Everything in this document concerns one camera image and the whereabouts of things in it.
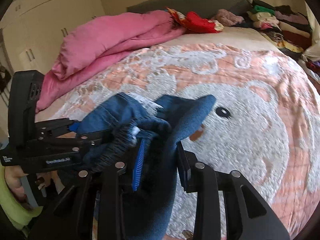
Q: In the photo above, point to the cream wardrobe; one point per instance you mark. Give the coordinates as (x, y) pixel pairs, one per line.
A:
(50, 10)

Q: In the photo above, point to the grey bed headboard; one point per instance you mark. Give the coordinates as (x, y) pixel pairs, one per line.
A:
(200, 1)

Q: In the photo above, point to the person's left forearm green sleeve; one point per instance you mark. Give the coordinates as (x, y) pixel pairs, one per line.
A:
(12, 210)

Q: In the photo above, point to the red patterned cloth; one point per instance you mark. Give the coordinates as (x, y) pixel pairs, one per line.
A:
(200, 21)

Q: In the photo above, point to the stack of folded clothes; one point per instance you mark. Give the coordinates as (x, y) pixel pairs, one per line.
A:
(287, 27)

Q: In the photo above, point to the blue pants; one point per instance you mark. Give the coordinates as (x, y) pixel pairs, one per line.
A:
(190, 120)

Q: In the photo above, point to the purple clothes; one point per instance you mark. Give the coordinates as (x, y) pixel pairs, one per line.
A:
(315, 67)

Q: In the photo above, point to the person's left hand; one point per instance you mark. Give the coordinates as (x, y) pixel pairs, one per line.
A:
(15, 180)

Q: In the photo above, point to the cream curtain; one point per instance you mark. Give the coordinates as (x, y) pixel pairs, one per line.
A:
(313, 37)

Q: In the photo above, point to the pink duvet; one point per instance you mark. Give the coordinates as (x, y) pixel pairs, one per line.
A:
(112, 42)

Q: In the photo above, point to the mauve cloth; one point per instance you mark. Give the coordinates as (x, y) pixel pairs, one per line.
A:
(227, 17)

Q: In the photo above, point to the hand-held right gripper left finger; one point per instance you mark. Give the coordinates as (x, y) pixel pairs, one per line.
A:
(140, 165)

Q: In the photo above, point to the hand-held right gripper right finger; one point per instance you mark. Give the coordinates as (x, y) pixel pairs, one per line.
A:
(183, 172)

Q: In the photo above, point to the peach and white printed blanket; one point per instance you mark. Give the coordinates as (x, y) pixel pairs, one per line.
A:
(250, 130)

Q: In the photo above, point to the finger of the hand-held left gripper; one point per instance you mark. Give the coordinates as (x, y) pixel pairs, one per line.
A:
(92, 138)
(57, 125)

